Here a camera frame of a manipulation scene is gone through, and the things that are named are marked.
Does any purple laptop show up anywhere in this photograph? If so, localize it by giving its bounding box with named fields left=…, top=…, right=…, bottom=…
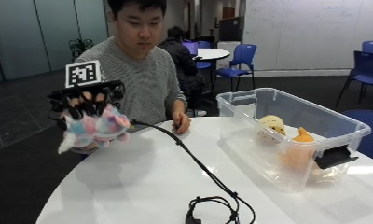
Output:
left=181, top=41, right=200, bottom=57

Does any orange plush toy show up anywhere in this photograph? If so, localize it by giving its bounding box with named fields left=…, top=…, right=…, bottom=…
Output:
left=278, top=126, right=321, bottom=173

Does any pastel plush toy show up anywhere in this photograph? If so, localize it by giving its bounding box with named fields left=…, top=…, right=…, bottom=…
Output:
left=56, top=104, right=132, bottom=155

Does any round white table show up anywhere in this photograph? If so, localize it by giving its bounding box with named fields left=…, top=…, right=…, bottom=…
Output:
left=193, top=48, right=233, bottom=94

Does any yellow plush toy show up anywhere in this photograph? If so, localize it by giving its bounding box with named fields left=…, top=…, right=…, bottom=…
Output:
left=255, top=114, right=287, bottom=145

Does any green potted plant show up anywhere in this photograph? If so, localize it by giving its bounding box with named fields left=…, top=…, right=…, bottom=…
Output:
left=67, top=37, right=95, bottom=63

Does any dark cabinet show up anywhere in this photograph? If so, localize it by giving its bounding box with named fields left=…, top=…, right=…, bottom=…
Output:
left=217, top=16, right=244, bottom=43

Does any black cable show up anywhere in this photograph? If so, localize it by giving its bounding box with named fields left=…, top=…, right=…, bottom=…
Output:
left=129, top=119, right=257, bottom=224

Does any the person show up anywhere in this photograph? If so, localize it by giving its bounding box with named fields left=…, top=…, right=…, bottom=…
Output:
left=72, top=0, right=193, bottom=155

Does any white marker cube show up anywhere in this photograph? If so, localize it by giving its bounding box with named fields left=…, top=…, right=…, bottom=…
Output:
left=65, top=60, right=103, bottom=89

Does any clear plastic storage bin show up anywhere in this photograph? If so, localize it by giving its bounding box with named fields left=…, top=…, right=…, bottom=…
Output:
left=214, top=87, right=373, bottom=194

